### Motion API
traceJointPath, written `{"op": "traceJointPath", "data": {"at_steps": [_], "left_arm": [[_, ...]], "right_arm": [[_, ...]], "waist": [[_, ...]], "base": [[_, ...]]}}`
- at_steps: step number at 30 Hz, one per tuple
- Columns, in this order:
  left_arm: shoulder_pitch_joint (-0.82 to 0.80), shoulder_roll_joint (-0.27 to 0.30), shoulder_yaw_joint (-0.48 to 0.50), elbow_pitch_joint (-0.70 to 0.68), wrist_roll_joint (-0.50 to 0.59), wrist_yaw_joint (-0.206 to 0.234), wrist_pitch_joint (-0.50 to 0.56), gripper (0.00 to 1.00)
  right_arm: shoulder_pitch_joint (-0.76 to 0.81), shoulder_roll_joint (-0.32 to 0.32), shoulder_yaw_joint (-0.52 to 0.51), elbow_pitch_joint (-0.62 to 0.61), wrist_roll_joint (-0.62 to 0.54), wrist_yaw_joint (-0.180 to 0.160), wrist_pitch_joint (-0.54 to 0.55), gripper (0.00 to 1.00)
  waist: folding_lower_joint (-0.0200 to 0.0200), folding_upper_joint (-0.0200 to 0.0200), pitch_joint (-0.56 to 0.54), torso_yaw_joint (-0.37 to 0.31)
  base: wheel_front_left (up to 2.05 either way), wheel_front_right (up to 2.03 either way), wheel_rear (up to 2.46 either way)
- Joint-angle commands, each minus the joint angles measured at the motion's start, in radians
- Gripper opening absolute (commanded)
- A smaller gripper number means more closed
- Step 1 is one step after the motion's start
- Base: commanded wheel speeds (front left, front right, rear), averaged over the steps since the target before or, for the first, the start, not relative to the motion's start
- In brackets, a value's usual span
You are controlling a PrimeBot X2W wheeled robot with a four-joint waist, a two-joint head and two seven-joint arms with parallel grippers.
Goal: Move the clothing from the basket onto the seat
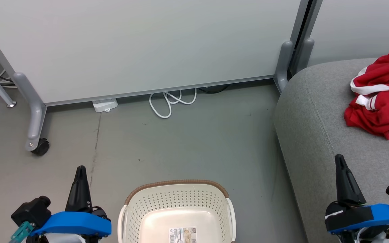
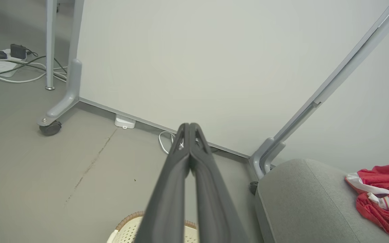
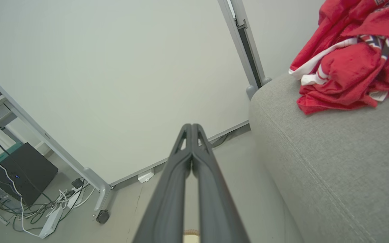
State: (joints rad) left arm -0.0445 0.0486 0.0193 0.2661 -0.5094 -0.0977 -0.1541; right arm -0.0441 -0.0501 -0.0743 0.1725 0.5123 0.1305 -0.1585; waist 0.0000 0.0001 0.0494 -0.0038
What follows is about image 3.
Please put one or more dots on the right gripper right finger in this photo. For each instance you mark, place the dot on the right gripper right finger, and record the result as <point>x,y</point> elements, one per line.
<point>214,195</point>

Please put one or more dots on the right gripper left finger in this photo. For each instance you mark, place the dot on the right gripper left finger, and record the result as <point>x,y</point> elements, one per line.
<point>167,189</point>

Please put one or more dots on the red garment with striped collar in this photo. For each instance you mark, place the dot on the red garment with striped collar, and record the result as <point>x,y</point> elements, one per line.
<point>349,74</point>

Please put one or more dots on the cream perforated laundry basket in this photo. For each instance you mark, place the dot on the cream perforated laundry basket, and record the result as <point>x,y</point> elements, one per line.
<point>191,238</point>

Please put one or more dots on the small white floor adapter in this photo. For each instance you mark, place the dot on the small white floor adapter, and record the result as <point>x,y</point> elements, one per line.
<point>146,176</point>

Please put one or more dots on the grey partition foot with caster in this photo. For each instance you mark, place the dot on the grey partition foot with caster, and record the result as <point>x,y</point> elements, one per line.
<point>101,195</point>

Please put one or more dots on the small black power adapter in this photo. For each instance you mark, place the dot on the small black power adapter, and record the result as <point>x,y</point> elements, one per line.
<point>77,183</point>

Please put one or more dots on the grey fabric sofa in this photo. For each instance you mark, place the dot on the grey fabric sofa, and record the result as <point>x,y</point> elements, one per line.
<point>333,168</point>

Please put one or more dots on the white power strip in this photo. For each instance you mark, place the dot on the white power strip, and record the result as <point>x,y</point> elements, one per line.
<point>51,222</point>

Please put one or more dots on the wide white partition panel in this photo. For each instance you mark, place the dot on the wide white partition panel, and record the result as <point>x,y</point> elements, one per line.
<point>113,67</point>

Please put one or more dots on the black computer box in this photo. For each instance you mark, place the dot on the black computer box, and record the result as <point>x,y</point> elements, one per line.
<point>25,172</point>

